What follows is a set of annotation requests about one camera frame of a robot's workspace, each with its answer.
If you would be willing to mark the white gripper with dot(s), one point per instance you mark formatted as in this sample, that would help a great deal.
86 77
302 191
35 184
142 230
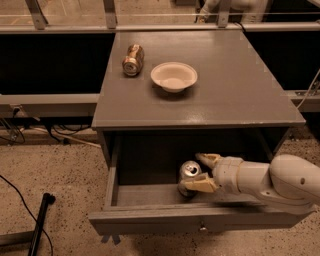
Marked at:
226 173

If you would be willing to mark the silver 7up can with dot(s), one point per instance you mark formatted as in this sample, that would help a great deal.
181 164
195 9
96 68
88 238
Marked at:
188 169

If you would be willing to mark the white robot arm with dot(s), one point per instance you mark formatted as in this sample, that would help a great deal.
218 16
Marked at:
288 183

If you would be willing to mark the open grey wooden drawer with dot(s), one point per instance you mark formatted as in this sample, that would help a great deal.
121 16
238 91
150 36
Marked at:
142 193

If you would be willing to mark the brown soda can lying down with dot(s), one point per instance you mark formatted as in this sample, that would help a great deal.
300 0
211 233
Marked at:
133 62

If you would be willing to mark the grey wooden cabinet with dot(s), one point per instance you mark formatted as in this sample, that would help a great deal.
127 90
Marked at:
234 89

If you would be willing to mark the white paper bowl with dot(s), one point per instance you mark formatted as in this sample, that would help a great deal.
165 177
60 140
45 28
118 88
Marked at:
174 77

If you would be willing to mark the black metal stand leg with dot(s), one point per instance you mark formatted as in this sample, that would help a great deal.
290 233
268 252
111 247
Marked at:
47 200

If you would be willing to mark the grey side shelf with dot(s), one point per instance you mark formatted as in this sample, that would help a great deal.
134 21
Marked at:
49 105

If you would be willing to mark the grey metal railing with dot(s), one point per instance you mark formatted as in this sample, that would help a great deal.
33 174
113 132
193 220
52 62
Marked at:
27 16

